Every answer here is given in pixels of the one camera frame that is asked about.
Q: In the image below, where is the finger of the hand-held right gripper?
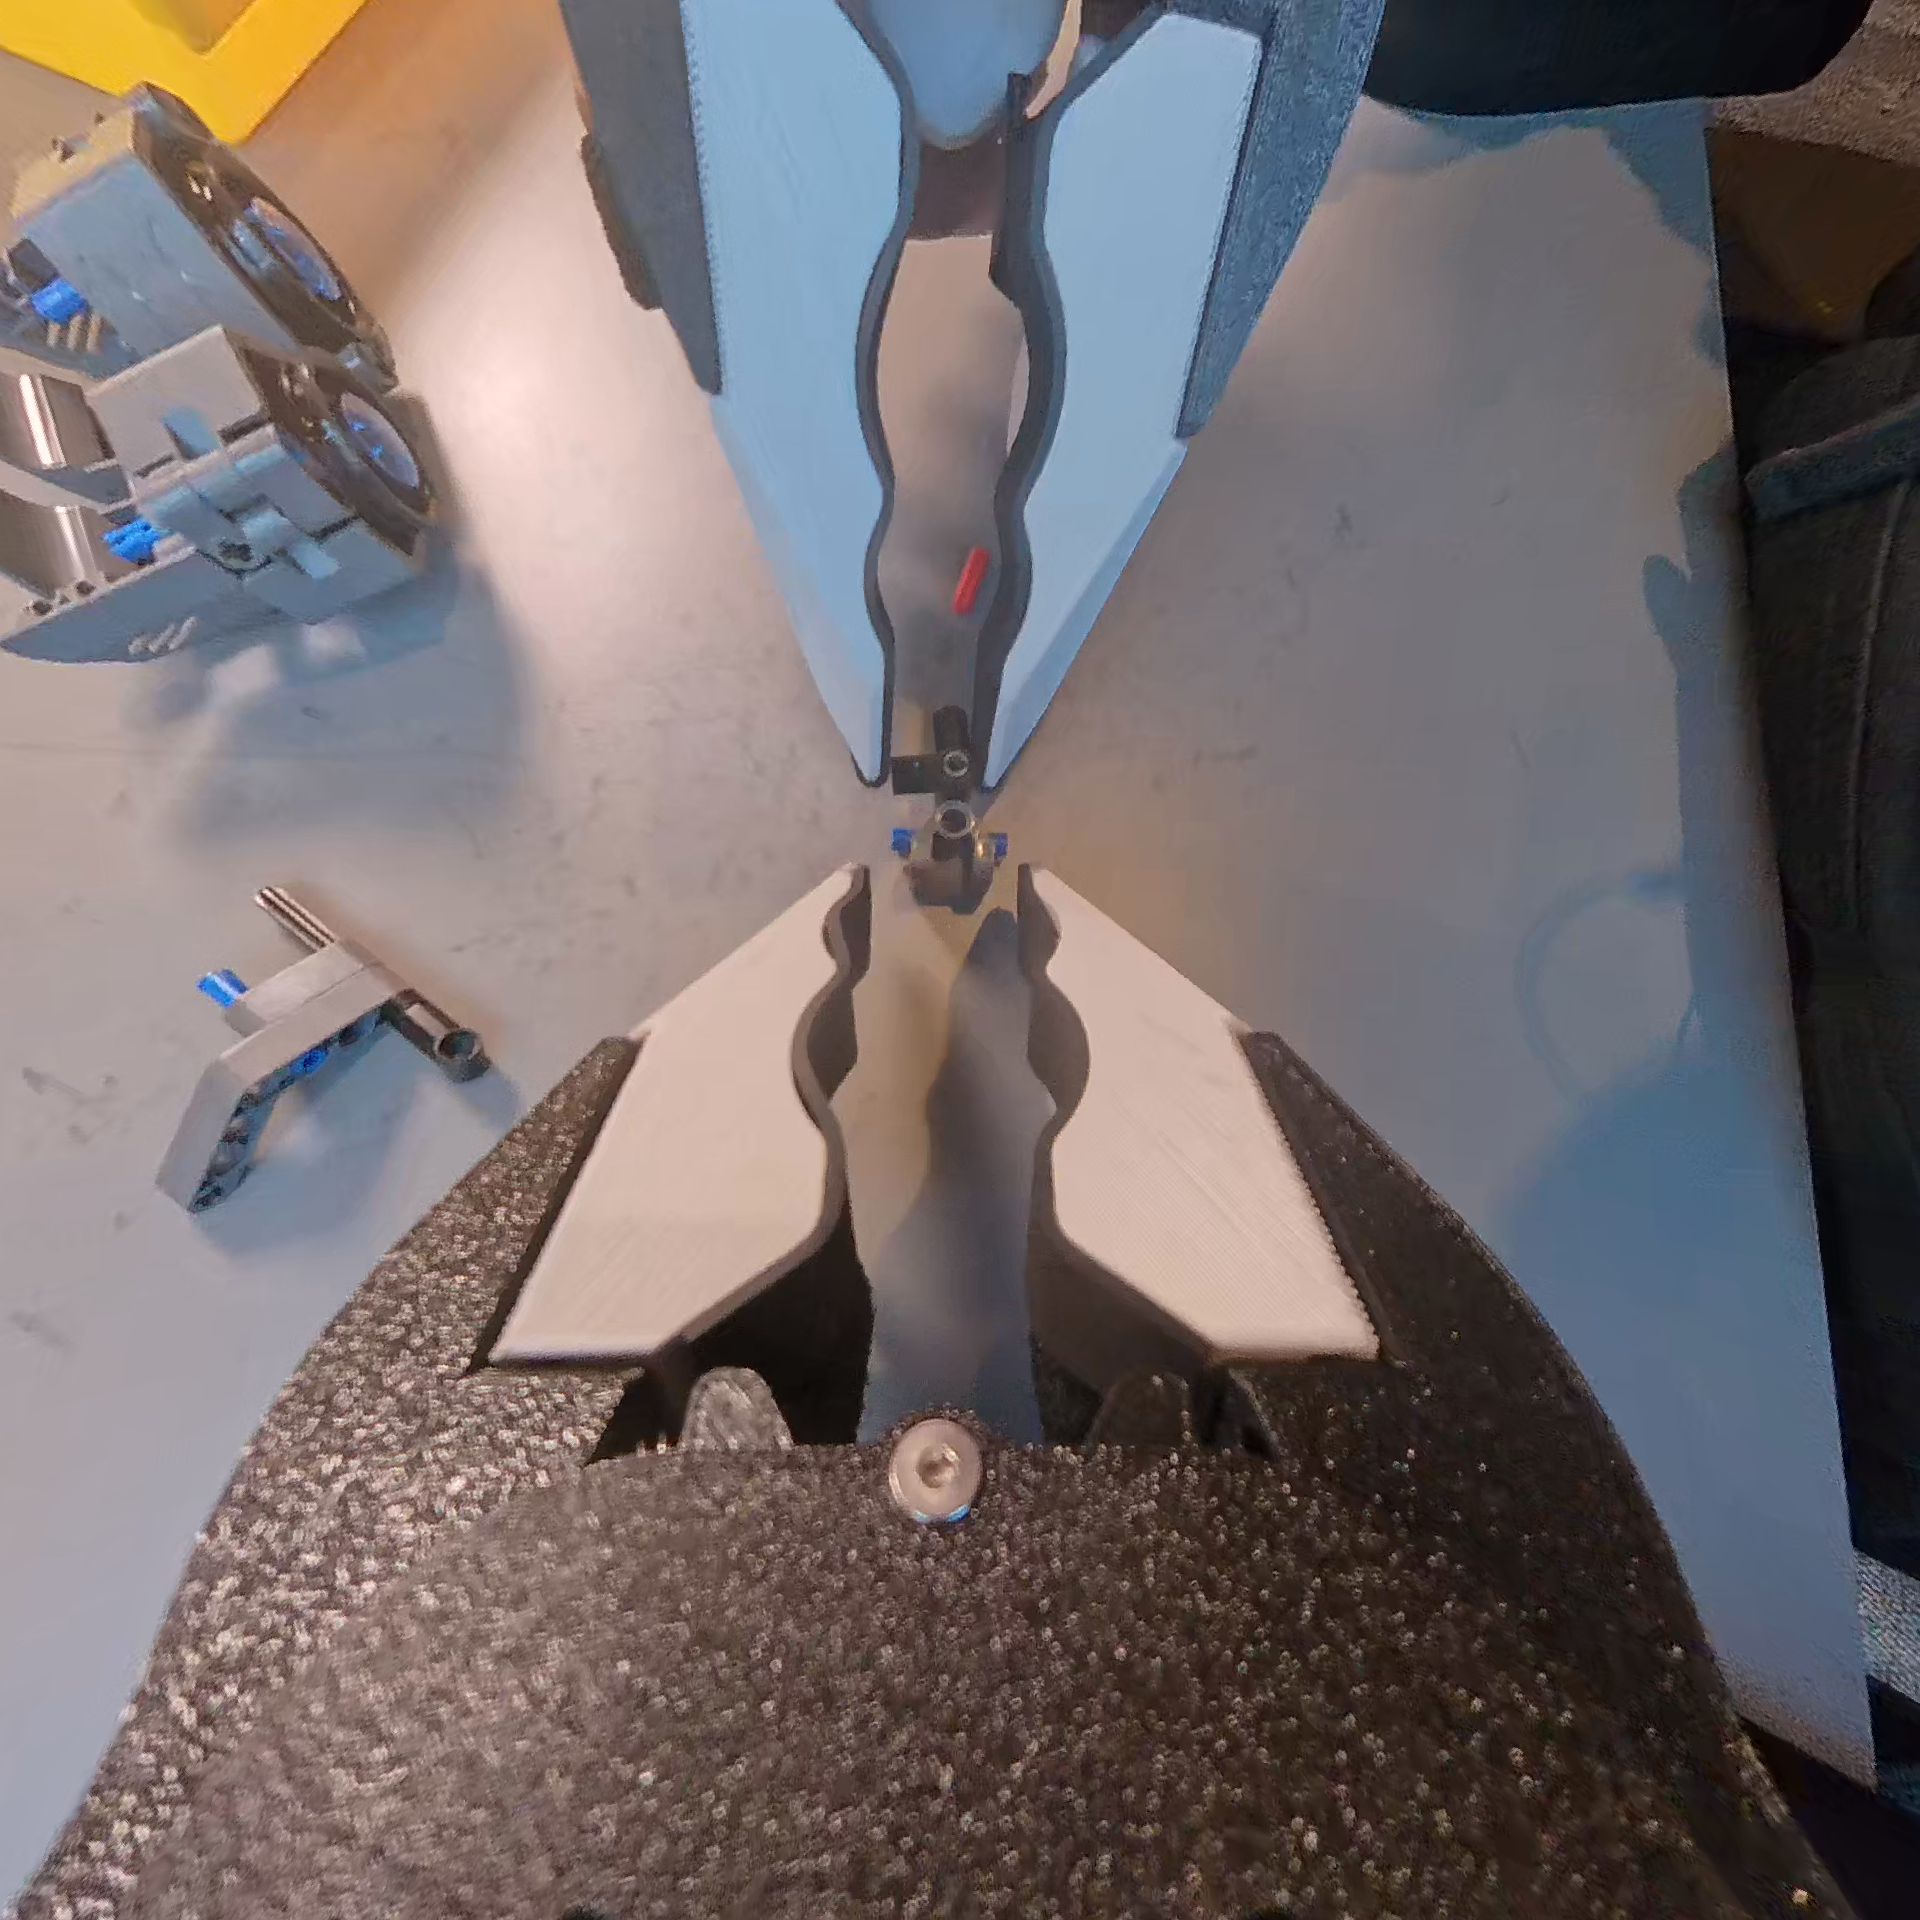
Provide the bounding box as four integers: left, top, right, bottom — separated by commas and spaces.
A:
680, 0, 923, 789
981, 13, 1267, 794

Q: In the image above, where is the blue-grey cloth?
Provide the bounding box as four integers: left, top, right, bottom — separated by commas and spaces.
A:
1853, 1550, 1920, 1803

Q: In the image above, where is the black connector with blue pins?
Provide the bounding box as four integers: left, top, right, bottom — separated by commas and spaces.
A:
890, 706, 1003, 863

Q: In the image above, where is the grey desk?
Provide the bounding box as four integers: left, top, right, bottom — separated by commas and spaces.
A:
0, 0, 1881, 1862

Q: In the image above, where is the person's right forearm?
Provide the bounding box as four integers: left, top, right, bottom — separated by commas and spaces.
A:
1358, 0, 1878, 117

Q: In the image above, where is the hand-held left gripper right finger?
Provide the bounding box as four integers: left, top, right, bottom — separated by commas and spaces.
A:
1018, 861, 1382, 1367

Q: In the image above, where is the grey twin engine toy assembly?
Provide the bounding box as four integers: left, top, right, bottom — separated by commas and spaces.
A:
0, 82, 441, 666

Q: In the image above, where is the large yellow storage bin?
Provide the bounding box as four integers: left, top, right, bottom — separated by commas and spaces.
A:
0, 0, 373, 149

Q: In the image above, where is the grey angular connector piece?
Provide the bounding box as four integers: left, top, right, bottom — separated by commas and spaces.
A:
904, 801, 1003, 915

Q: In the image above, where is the grey beam with black axle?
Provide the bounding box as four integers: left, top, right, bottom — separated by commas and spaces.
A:
156, 887, 494, 1215

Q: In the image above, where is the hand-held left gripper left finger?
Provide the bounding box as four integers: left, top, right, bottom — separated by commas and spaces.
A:
487, 861, 875, 1369

